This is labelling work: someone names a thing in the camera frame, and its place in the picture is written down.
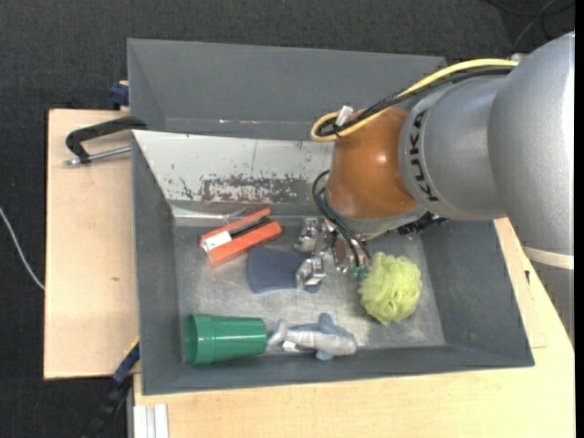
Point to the blue-grey fan-shaped pad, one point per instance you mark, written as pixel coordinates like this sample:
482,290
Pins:
271,269

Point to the pale wood flat board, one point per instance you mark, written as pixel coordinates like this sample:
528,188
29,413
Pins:
89,253

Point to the green plastic cup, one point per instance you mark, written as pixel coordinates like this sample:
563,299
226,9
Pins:
228,338

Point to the yellow-green mesh bath sponge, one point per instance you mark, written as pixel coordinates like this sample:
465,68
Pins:
392,288

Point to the orange stapler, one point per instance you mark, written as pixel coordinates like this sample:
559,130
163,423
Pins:
239,240

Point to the grey toy dolphin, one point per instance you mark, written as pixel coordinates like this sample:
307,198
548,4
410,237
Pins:
319,339

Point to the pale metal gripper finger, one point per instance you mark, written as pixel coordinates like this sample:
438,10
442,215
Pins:
308,234
312,273

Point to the grey metal bin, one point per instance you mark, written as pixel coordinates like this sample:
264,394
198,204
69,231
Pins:
283,85

